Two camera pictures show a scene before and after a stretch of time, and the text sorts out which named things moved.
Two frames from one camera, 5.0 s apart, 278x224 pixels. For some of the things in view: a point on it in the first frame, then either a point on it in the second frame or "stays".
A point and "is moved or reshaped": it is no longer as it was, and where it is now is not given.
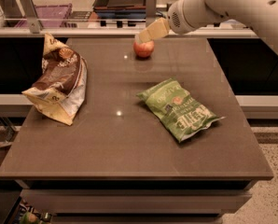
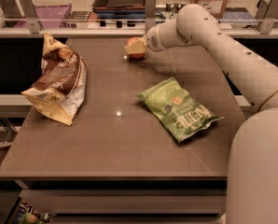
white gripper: [178, 19] to [152, 41]
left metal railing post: [30, 11] stays
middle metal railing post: [150, 7] stays
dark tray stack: [121, 3] stays
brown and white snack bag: [62, 89] stays
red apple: [144, 49] is moved or reshaped
